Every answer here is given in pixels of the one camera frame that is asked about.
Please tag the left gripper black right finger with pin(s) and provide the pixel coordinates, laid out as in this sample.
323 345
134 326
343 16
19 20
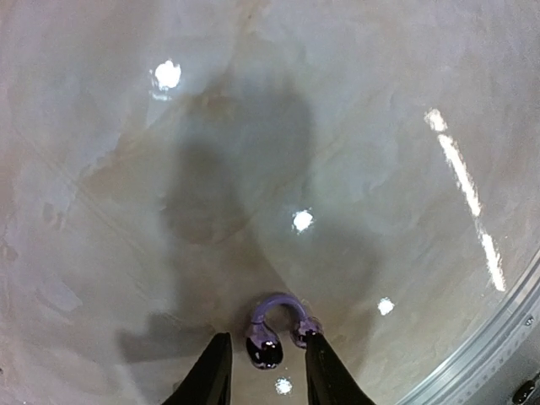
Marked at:
328 380

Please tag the aluminium front rail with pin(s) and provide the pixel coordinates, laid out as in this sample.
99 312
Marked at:
487 350

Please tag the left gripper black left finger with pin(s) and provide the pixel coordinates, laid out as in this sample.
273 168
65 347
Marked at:
209 380

